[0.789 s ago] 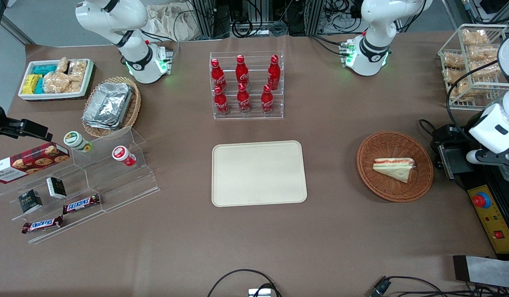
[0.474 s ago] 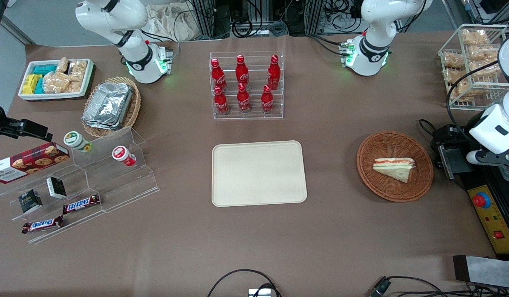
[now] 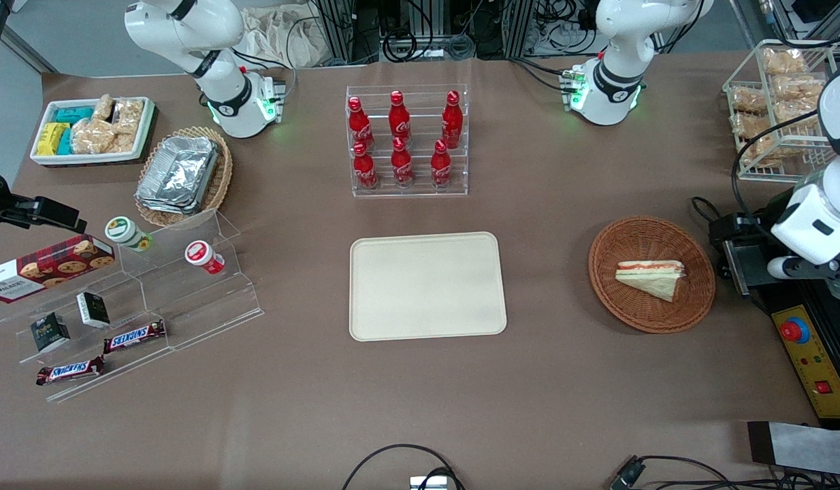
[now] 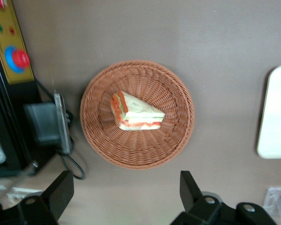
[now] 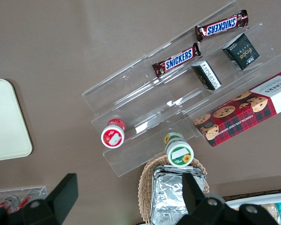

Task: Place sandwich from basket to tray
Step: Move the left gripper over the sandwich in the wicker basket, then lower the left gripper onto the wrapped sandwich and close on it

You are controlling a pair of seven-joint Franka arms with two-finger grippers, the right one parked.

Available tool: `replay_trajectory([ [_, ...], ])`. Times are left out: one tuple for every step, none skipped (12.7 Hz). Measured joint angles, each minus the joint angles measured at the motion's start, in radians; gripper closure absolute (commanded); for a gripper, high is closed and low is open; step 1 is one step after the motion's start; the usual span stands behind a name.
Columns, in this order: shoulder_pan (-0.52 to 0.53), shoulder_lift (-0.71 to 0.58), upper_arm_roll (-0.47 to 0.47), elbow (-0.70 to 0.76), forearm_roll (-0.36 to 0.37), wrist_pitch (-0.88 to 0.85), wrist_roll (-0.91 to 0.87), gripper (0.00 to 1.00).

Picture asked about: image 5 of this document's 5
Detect black box gold lettering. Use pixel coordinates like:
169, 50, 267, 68
222, 32, 260, 71

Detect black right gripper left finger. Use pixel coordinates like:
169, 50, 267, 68
13, 173, 79, 225

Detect red Coca-Cola bottle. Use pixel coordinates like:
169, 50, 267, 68
0, 195, 20, 210
16, 196, 36, 213

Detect Snickers chocolate bar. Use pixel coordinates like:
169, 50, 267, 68
194, 9, 249, 43
151, 43, 201, 78

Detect clear rice cracker bag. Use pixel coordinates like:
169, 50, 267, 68
261, 203, 278, 222

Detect white rectangular snack bin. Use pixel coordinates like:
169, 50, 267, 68
224, 194, 281, 225

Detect green lid yogurt cup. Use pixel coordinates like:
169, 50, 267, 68
163, 132, 194, 167

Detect clear acrylic bottle rack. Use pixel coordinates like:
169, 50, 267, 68
0, 186, 48, 211

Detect oval light wicker basket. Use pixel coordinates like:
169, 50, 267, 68
137, 156, 210, 225

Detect black and white small box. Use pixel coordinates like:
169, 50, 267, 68
191, 60, 222, 91

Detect red lid yogurt cup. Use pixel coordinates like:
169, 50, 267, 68
101, 118, 126, 149

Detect Walkers tartan cookie box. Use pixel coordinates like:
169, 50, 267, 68
193, 71, 281, 148

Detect cream plastic tray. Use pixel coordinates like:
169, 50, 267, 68
0, 79, 33, 162

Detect stacked foil containers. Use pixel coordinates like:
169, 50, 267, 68
151, 165, 206, 225

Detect clear acrylic stepped stand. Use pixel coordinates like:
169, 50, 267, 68
81, 0, 281, 179

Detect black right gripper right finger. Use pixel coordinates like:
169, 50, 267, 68
177, 172, 225, 225

